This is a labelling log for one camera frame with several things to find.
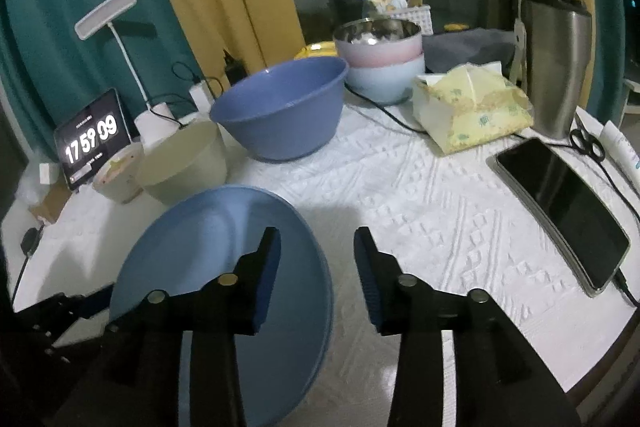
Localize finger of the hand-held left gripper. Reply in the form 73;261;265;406
50;283;117;333

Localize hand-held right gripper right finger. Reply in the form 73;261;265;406
353;226;583;427

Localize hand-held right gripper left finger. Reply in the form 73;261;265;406
50;226;282;427

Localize blue plate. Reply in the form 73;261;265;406
109;186;334;414

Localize pink strawberry bowl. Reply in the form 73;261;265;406
91;143;147;204

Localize cream bowl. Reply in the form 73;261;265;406
136;121;229;206

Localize blue plastic bowl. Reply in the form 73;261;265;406
209;56;349;164

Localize white textured tablecloth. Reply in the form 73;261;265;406
0;89;640;413

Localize black round device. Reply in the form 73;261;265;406
21;228;45;255

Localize cardboard box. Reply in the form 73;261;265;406
27;184;72;225

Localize tablet with clock display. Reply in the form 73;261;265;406
53;88;133;191

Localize white desk lamp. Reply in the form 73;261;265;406
74;0;175;146

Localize white charger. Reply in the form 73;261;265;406
189;81;215;114

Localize yellow tissue pack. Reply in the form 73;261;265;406
411;62;534;156

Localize black smartphone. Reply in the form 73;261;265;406
486;137;632;299

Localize black charger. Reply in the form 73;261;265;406
224;49;247;84

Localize yellow wipes pack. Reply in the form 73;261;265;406
294;41;342;60

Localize grey cloth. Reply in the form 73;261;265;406
424;28;517;74

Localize black scissors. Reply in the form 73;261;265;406
569;113;606;159

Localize white woven basket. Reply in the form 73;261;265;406
379;4;434;34

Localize stainless steel tumbler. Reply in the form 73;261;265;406
520;0;594;139

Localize white tube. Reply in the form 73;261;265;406
599;121;640;188

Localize black charging cable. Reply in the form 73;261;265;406
343;83;640;308

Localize black lamp cable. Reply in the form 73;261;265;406
171;62;227;128

